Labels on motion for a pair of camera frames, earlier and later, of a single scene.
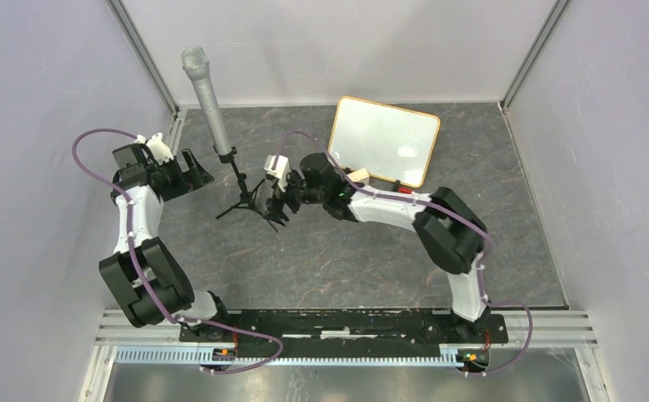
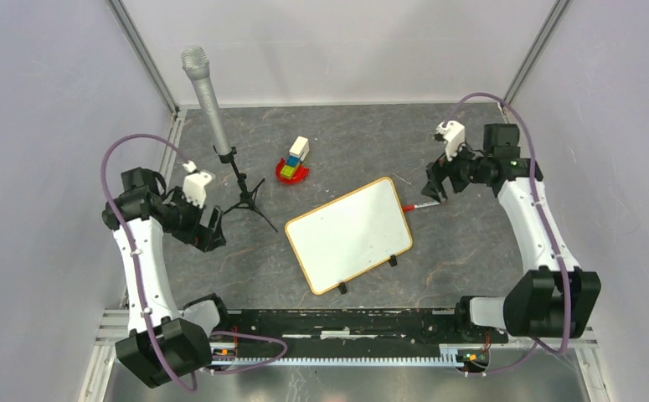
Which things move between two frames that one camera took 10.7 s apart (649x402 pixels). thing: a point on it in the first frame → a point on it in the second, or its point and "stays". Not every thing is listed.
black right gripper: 275,206 → 437,172
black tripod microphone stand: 247,199 stays
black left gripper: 191,179 → 205,239
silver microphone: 195,61 stays
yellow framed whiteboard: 394,145 → 350,236
